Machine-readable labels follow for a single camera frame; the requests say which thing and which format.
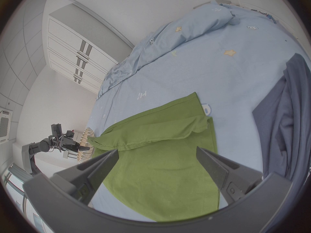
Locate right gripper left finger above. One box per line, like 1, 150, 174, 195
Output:
51, 149, 119, 204

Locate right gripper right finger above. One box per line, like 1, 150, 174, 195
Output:
196, 146, 263, 204

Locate green shorts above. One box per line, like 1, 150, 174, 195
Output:
87, 92, 220, 222

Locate round woven basket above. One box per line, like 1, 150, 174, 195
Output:
77, 128, 95, 163

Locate bed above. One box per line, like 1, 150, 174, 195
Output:
86, 0, 311, 222

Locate dark blue printed T-shirt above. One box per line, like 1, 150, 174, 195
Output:
252, 53, 311, 181

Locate white wardrobe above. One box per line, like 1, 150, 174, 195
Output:
42, 3, 134, 95

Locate pale blue quilt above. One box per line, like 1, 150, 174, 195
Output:
97, 1, 241, 99

